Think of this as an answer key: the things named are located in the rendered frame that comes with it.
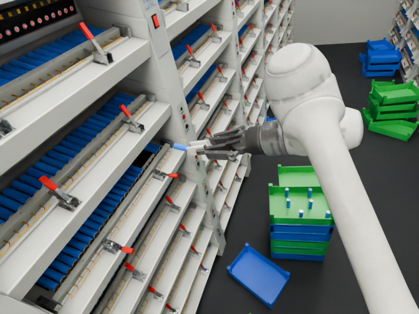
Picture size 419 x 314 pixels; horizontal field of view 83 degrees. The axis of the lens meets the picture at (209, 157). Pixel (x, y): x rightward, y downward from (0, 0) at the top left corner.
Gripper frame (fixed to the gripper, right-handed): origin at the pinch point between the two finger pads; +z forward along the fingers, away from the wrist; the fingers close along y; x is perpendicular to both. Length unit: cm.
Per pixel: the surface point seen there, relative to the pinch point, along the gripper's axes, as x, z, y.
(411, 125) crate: 129, -82, -162
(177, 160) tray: 8.5, 16.6, -5.1
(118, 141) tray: -13.4, 15.6, 10.0
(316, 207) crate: 73, -20, -33
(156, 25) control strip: -32.4, 4.2, -15.9
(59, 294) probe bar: 3.2, 21.2, 45.1
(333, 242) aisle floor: 116, -23, -38
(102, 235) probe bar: 3.3, 20.8, 29.7
